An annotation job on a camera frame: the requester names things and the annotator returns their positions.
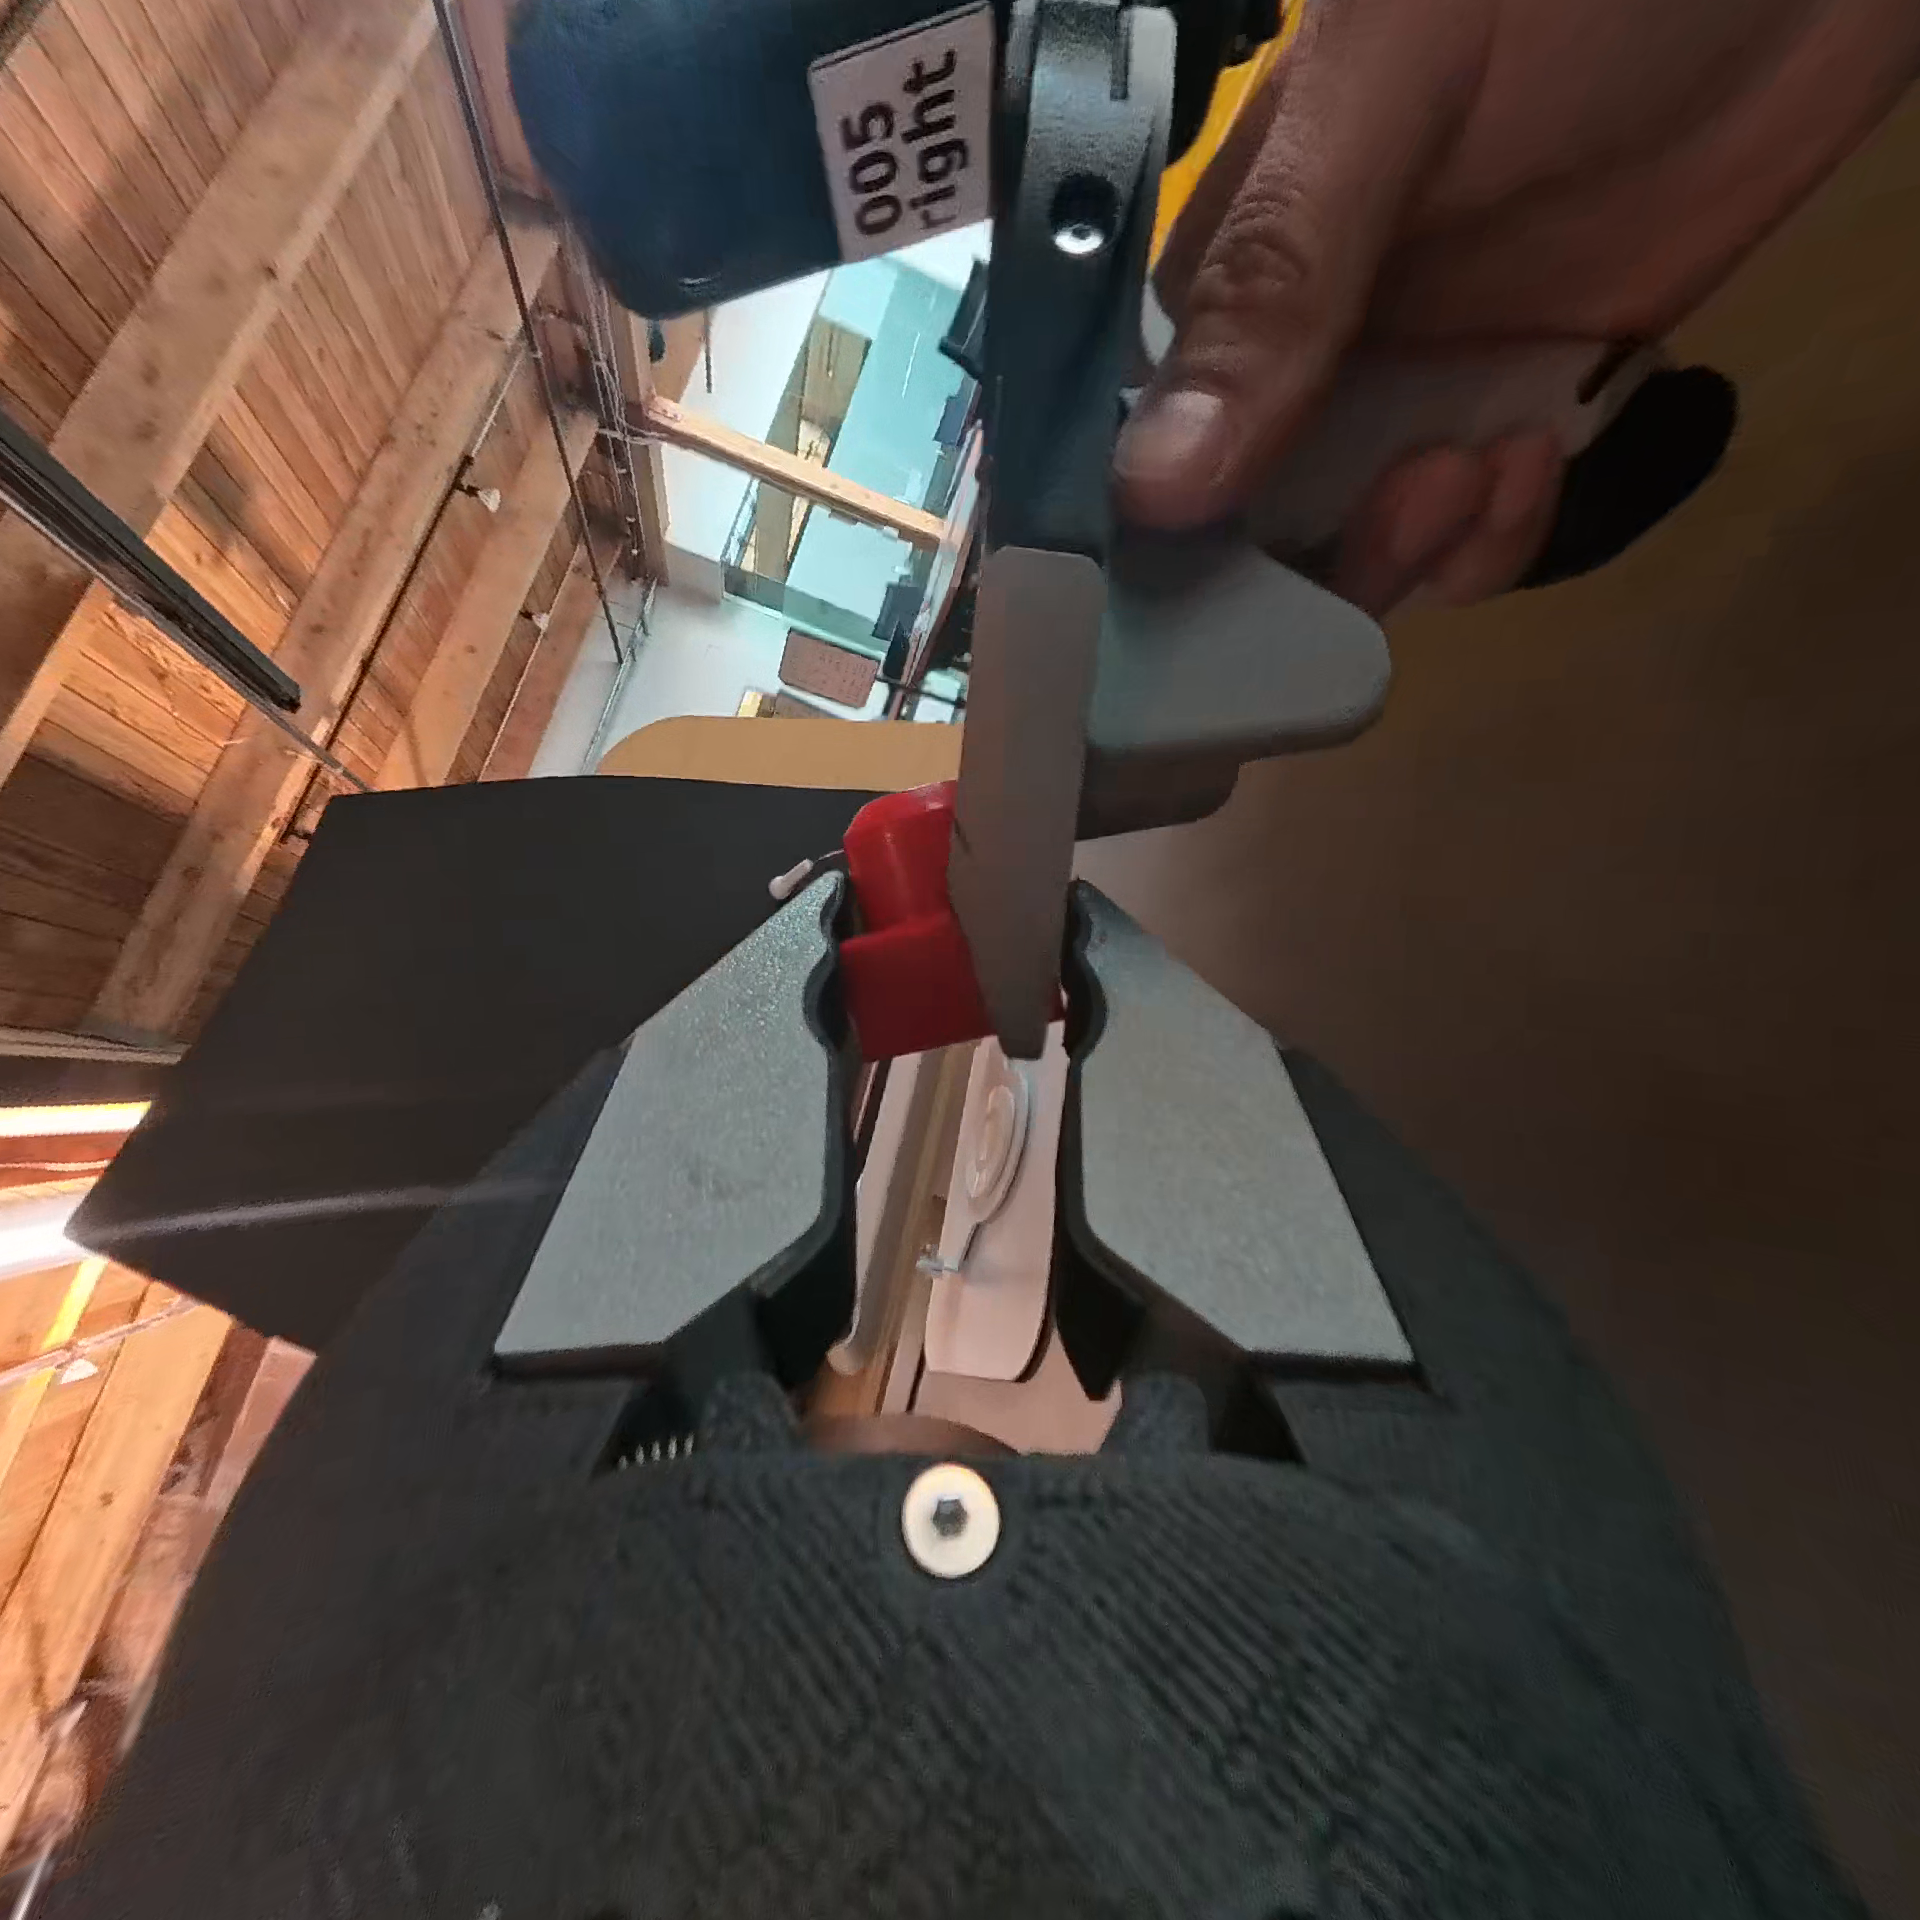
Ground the person's right hand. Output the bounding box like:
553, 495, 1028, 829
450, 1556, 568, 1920
1118, 0, 1920, 619

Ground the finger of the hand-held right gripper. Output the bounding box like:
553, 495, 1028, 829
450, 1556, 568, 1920
1078, 532, 1394, 845
949, 544, 1115, 1064

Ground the red toy building block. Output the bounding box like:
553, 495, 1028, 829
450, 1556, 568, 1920
836, 784, 1070, 1065

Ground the wooden book stand white base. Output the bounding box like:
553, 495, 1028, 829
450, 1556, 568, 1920
66, 717, 1076, 1385

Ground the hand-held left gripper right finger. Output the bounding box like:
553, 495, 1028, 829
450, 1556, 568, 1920
1053, 880, 1422, 1396

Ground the yellow plastic bin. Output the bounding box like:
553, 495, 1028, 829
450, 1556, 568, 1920
1147, 0, 1306, 290

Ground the black ceiling rail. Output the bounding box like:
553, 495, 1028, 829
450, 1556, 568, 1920
0, 412, 305, 716

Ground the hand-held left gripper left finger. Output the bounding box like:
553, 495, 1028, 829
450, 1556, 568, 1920
489, 872, 864, 1375

